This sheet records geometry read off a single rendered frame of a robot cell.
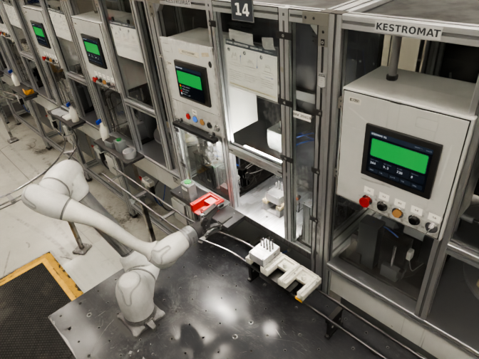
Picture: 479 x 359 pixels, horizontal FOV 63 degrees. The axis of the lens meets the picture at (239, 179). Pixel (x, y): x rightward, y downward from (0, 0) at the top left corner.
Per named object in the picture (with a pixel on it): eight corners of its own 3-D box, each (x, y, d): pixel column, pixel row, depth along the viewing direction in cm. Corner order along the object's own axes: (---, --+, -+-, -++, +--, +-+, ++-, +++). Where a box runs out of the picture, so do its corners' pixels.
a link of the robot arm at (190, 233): (187, 236, 171) (198, 229, 174) (175, 227, 176) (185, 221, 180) (191, 251, 176) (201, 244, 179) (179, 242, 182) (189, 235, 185)
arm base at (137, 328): (140, 344, 184) (137, 337, 181) (116, 317, 198) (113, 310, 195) (171, 319, 194) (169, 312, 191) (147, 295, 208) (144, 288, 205)
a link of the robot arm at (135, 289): (117, 323, 188) (105, 293, 176) (129, 292, 203) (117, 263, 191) (150, 323, 187) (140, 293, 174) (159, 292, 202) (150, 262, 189)
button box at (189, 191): (182, 198, 238) (179, 181, 231) (192, 191, 242) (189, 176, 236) (190, 203, 233) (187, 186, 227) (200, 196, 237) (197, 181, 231)
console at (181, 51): (171, 119, 225) (155, 37, 199) (208, 102, 240) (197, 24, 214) (219, 140, 199) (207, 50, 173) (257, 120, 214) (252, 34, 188)
